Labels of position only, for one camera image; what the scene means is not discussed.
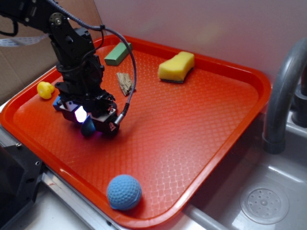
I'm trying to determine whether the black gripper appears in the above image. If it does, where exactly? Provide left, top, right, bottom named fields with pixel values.
left=55, top=55, right=119, bottom=136

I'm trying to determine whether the dark green plastic pickle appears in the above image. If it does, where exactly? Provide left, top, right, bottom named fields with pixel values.
left=81, top=115, right=95, bottom=138

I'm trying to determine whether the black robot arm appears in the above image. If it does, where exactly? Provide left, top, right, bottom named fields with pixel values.
left=0, top=0, right=119, bottom=136

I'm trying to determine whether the blue rectangular block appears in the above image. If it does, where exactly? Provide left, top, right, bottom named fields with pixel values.
left=52, top=96, right=61, bottom=111

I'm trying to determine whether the yellow plastic knob toy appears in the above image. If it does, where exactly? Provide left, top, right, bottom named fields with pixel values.
left=36, top=81, right=55, bottom=100

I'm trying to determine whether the brown wood bark piece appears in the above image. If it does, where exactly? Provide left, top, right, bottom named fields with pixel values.
left=117, top=72, right=135, bottom=96

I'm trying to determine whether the green rectangular block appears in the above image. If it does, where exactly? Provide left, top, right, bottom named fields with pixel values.
left=104, top=42, right=129, bottom=66

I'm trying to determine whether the brown cardboard panel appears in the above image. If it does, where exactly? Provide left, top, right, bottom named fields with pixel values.
left=0, top=24, right=57, bottom=104

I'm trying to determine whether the blue dimpled rubber ball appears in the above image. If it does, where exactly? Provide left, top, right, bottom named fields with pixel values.
left=107, top=174, right=142, bottom=211

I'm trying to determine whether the red plastic tray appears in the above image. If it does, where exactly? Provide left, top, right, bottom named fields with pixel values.
left=0, top=37, right=271, bottom=229

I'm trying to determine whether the yellow sponge with dark base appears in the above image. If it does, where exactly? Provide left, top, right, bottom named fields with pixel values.
left=158, top=51, right=195, bottom=83

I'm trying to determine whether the grey toy sink basin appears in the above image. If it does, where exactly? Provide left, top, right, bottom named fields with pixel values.
left=184, top=110, right=307, bottom=230

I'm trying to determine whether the grey curved faucet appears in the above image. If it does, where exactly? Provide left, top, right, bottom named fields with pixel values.
left=262, top=38, right=307, bottom=154

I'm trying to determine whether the round sink drain strainer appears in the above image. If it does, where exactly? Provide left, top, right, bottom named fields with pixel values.
left=240, top=183, right=289, bottom=225

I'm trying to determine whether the braided grey cable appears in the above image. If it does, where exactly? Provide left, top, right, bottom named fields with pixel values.
left=47, top=0, right=138, bottom=127

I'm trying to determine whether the black metal bracket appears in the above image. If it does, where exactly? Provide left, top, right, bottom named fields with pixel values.
left=0, top=145, right=44, bottom=230

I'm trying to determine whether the aluminium frame rail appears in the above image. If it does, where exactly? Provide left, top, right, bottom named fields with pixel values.
left=0, top=129, right=121, bottom=230

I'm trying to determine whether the white flat ribbon cable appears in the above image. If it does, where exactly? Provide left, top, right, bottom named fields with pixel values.
left=0, top=33, right=49, bottom=48

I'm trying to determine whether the dark faucet handle knob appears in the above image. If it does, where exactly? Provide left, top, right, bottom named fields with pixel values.
left=292, top=71, right=307, bottom=128

